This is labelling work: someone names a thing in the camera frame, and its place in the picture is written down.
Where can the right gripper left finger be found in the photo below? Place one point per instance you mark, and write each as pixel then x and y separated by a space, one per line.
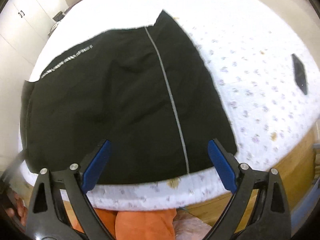
pixel 47 217

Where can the floral quilted bed cover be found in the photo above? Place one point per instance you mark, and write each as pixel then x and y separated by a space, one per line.
pixel 245 46

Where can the black hooded jacket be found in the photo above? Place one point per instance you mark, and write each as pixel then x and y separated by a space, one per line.
pixel 145 90

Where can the dark box on nightstand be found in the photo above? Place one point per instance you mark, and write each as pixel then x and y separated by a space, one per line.
pixel 59 16

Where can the white nightstand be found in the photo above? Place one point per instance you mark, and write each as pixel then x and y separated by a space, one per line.
pixel 53 28

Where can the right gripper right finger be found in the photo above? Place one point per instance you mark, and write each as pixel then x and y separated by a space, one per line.
pixel 258 207

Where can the black phone on bed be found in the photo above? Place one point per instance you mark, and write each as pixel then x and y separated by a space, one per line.
pixel 300 75

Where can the orange trousers legs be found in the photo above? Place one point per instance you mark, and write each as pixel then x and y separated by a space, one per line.
pixel 140 225

